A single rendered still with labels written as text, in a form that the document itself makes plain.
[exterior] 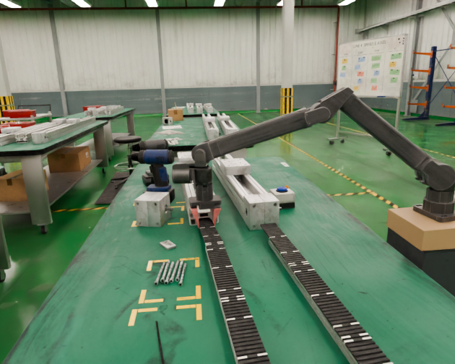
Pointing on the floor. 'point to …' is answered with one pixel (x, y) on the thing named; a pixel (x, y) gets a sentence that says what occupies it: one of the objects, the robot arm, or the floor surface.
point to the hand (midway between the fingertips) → (206, 224)
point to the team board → (372, 72)
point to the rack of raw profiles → (444, 88)
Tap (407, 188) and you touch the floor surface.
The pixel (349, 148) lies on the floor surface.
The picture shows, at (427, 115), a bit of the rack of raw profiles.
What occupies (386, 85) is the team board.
